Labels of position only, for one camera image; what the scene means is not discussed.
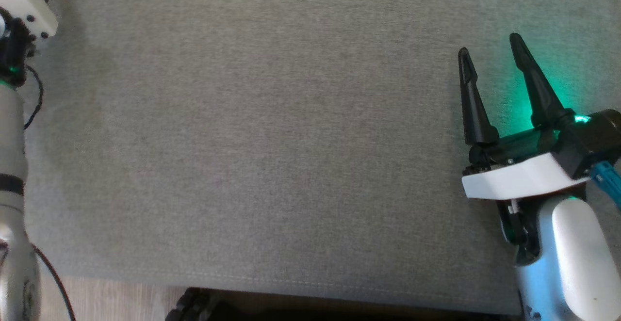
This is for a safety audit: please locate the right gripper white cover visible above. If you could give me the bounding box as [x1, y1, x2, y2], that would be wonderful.
[458, 32, 590, 200]

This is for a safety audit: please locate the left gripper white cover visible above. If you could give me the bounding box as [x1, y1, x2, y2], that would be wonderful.
[0, 0, 59, 88]

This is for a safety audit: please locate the teal cable connector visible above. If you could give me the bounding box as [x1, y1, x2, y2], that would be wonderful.
[589, 161, 621, 210]

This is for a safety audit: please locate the grey sofa seat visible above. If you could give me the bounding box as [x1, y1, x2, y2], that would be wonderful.
[0, 0, 621, 317]

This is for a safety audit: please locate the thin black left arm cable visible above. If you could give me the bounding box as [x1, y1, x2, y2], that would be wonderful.
[24, 64, 76, 321]

